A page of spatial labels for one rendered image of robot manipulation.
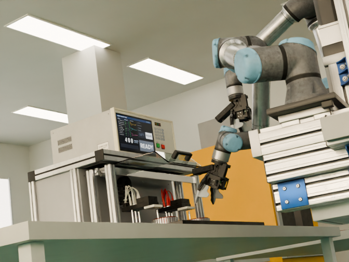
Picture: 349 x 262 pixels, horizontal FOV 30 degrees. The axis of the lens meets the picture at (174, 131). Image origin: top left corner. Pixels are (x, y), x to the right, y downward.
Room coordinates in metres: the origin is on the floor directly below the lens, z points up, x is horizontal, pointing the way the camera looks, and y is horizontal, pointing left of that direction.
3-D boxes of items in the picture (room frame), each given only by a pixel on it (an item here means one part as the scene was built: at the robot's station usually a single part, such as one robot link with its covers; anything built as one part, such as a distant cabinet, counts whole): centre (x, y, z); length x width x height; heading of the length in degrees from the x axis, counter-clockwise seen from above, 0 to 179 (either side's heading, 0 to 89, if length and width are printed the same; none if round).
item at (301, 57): (2.05, -0.44, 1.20); 0.13 x 0.12 x 0.14; 98
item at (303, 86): (2.05, -0.44, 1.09); 0.15 x 0.15 x 0.10
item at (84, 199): (2.91, 0.24, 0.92); 0.66 x 0.01 x 0.30; 146
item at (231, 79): (2.88, -0.31, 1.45); 0.09 x 0.08 x 0.11; 57
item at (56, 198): (2.72, 0.54, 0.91); 0.28 x 0.03 x 0.32; 56
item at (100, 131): (2.95, 0.29, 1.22); 0.44 x 0.39 x 0.20; 146
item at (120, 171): (2.82, 0.11, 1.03); 0.62 x 0.01 x 0.03; 146
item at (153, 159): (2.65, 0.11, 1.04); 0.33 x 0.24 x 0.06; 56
